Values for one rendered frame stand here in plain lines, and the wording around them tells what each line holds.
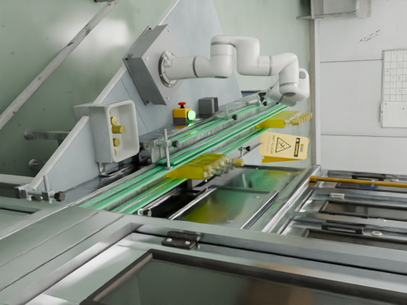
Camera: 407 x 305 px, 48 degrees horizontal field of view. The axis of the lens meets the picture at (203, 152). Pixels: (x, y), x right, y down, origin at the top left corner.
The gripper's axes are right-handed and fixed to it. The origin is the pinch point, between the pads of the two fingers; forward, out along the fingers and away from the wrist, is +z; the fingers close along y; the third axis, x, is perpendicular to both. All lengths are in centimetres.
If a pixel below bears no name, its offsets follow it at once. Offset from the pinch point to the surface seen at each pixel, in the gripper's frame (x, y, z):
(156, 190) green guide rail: -65, -62, -44
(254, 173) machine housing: -42.7, -8.0, 0.0
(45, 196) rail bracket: -78, -96, -94
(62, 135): -33, -108, -2
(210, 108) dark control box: -8.6, -33.4, -0.1
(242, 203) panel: -67, -25, -44
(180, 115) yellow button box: -21, -51, -17
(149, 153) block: -49, -66, -45
